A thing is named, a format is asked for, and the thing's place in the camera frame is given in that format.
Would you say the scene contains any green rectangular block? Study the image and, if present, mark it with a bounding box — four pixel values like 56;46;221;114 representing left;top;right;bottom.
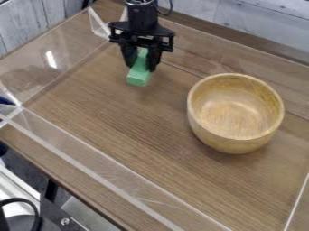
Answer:
128;48;152;87

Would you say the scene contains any metal base plate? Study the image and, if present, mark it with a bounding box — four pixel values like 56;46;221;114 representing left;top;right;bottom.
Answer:
57;197;121;231

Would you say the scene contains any clear acrylic corner bracket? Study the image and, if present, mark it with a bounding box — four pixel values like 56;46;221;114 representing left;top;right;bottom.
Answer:
88;7;112;40

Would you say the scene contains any black table leg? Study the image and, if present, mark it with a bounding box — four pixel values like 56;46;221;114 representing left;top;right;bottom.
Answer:
45;180;58;202

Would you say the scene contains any light wooden bowl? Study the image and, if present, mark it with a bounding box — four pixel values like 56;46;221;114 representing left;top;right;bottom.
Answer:
188;73;286;154

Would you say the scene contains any black cable loop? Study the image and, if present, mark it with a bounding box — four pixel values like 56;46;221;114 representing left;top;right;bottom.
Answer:
0;197;43;231

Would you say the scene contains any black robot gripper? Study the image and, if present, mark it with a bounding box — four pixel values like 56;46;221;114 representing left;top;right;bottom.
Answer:
108;2;176;72

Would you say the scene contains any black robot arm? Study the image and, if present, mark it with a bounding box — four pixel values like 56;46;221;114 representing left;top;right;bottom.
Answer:
108;0;176;72

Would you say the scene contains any clear acrylic barrier wall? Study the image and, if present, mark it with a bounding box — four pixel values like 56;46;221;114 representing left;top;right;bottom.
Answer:
0;87;232;231

